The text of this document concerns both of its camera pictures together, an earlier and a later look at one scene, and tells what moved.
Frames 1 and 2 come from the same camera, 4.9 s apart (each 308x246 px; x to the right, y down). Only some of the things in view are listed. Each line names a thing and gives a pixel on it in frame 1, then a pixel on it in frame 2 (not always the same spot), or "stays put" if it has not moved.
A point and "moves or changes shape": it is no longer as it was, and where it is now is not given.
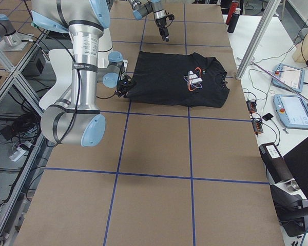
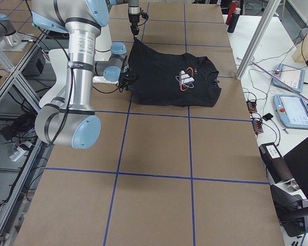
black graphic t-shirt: [184, 79] moves or changes shape
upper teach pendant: [292, 76] stays put
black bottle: [234, 19] stays put
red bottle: [235, 5] stays put
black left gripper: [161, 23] -> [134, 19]
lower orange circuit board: [257, 126] stays put
